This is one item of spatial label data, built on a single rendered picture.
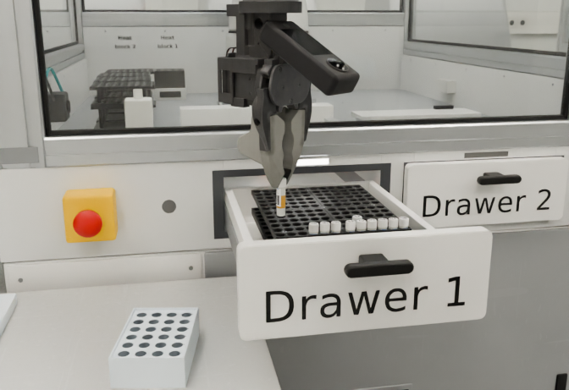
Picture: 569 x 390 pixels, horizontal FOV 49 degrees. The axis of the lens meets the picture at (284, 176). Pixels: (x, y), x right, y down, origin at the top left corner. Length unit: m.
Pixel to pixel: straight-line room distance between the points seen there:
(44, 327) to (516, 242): 0.79
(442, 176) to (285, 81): 0.44
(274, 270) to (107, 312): 0.33
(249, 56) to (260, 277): 0.25
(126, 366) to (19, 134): 0.41
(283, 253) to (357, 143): 0.39
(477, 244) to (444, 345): 0.49
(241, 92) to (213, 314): 0.33
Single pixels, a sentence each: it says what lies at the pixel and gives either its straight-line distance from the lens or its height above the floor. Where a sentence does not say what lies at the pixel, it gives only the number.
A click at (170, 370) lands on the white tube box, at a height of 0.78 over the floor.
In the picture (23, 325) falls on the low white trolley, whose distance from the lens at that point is 0.93.
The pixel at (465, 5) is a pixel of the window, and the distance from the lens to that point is 1.08.
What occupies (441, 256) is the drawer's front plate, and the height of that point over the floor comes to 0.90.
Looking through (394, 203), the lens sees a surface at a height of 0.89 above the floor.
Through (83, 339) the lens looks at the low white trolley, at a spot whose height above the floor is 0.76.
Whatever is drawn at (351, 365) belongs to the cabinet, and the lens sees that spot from 1.17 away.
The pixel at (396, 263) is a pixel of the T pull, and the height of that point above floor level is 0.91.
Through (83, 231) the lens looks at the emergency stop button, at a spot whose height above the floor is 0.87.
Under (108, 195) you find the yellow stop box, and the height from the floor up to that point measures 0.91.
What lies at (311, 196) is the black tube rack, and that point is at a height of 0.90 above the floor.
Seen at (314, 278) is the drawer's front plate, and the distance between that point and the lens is 0.69.
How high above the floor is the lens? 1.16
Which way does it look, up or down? 14 degrees down
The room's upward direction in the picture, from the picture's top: straight up
